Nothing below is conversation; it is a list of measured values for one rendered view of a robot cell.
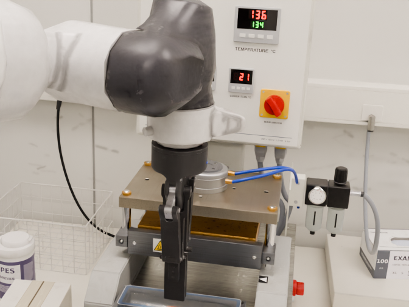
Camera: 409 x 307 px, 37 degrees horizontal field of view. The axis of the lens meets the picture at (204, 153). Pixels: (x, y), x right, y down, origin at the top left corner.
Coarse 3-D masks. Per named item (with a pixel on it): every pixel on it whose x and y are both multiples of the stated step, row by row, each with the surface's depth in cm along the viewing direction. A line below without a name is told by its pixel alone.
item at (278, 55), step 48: (144, 0) 115; (240, 0) 112; (288, 0) 111; (240, 48) 115; (288, 48) 114; (240, 96) 118; (288, 96) 116; (240, 144) 124; (288, 144) 119; (288, 192) 125
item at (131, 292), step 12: (132, 288) 97; (144, 288) 98; (120, 300) 94; (132, 300) 94; (144, 300) 94; (156, 300) 94; (168, 300) 95; (192, 300) 95; (204, 300) 95; (216, 300) 95; (228, 300) 95
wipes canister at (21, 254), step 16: (0, 240) 133; (16, 240) 132; (32, 240) 135; (0, 256) 131; (16, 256) 131; (32, 256) 135; (0, 272) 133; (16, 272) 132; (32, 272) 136; (0, 288) 134
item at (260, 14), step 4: (248, 12) 112; (252, 12) 112; (256, 12) 112; (260, 12) 112; (264, 12) 112; (248, 16) 112; (252, 16) 112; (256, 16) 112; (260, 16) 112; (264, 16) 112
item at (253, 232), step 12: (144, 216) 110; (156, 216) 110; (192, 216) 111; (156, 228) 106; (192, 228) 106; (204, 228) 106; (216, 228) 106; (228, 228) 107; (240, 228) 107; (252, 228) 107; (252, 240) 104
